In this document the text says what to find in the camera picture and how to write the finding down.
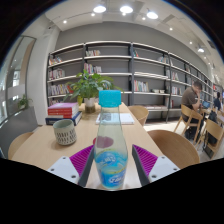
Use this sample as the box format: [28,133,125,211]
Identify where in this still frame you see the dark blue book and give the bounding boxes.
[45,111,83,126]

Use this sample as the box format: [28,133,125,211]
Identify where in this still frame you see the round ceiling lights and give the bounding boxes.
[61,3,206,54]

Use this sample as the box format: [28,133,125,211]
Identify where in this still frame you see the clear bottle with turquoise cap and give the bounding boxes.
[93,89,129,191]

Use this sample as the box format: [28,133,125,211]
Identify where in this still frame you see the grey patterned ceramic mug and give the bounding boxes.
[52,118,78,147]

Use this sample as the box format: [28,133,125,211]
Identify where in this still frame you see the person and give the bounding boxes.
[181,79,204,141]
[213,91,224,112]

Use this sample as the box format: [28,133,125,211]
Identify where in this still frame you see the red book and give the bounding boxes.
[47,107,80,118]

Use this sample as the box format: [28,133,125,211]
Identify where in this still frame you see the grey shelf unit with books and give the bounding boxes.
[46,40,214,121]

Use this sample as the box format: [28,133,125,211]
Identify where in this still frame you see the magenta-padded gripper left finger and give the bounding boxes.
[46,144,97,188]

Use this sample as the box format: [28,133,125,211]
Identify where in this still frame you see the slatted wooden chair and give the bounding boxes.
[198,118,224,159]
[173,103,204,144]

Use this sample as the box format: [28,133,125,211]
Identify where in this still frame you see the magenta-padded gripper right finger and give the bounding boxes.
[131,143,181,187]

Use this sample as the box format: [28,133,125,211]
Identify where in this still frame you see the small green window plant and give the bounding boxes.
[17,94,34,111]

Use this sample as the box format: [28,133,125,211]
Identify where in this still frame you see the white open booklet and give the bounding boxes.
[95,112,135,126]

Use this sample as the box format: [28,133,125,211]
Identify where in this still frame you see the green potted plant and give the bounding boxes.
[63,69,123,114]

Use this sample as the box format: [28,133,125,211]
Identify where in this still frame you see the pink book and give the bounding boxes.
[47,102,80,112]

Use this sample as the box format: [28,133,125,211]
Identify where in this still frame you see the laptop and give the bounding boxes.
[201,99,212,110]

